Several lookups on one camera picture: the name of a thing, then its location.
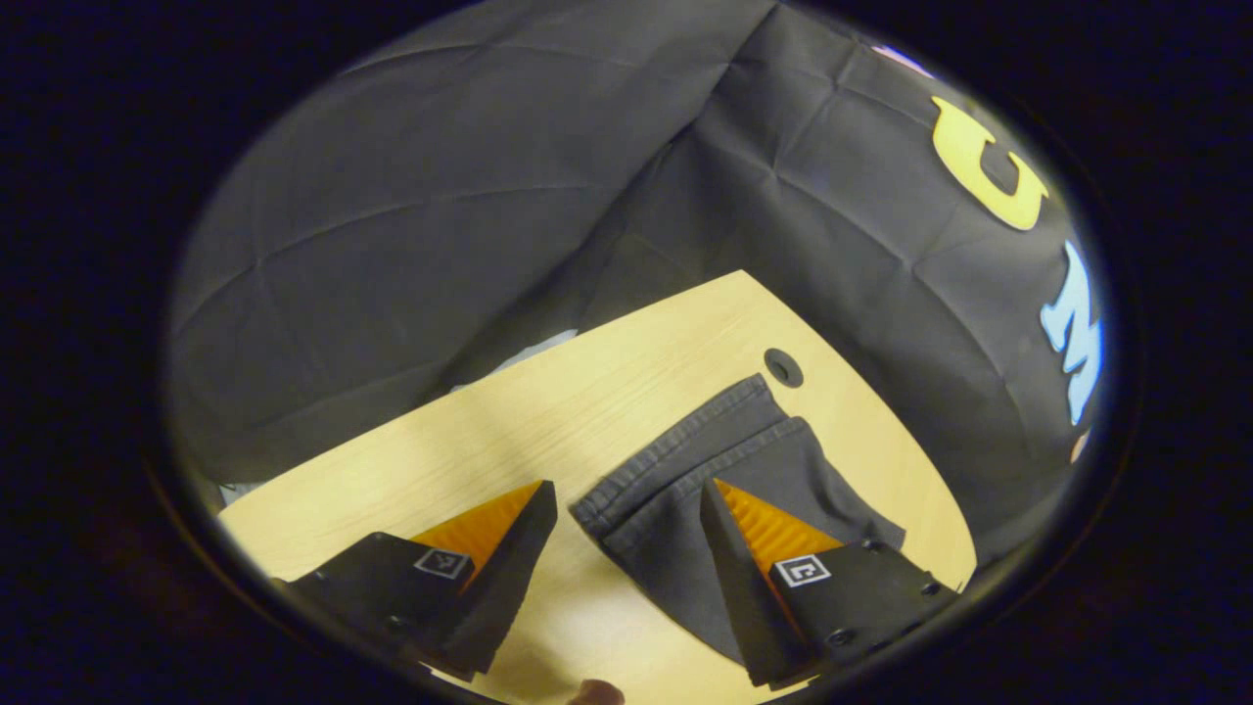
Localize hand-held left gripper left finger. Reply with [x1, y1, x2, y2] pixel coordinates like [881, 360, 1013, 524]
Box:
[284, 479, 559, 682]

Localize black backdrop cloth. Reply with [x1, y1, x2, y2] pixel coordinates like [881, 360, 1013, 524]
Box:
[164, 0, 1112, 569]

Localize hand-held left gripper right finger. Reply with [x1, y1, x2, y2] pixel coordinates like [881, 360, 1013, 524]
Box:
[699, 477, 960, 689]

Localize black jeans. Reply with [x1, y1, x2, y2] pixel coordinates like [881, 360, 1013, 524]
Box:
[571, 373, 907, 669]

